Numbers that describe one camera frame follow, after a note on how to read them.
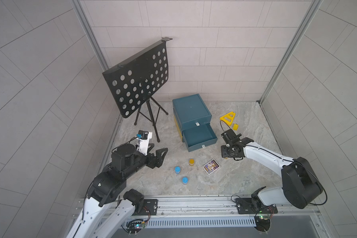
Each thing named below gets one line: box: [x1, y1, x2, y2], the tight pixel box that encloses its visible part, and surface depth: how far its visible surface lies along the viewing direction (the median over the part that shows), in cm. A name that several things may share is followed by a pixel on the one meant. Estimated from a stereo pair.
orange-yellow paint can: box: [188, 158, 195, 167], surface depth 86 cm
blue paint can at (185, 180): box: [181, 176, 189, 185], surface depth 80 cm
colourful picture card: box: [202, 158, 221, 176], surface depth 84 cm
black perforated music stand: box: [102, 37, 173, 143], surface depth 69 cm
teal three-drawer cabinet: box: [172, 93, 218, 153], surface depth 87 cm
